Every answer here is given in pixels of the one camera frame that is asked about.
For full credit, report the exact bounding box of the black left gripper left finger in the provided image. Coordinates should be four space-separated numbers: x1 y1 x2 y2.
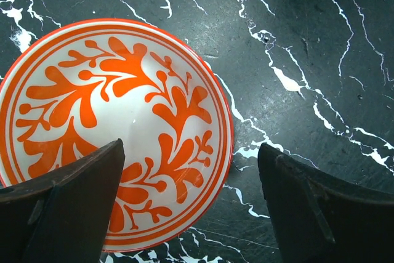
1 139 125 262

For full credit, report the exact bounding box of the orange leaf patterned bowl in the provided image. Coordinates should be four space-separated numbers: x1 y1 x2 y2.
1 18 233 252

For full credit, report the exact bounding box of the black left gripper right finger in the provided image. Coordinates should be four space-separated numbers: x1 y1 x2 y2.
257 144 393 262

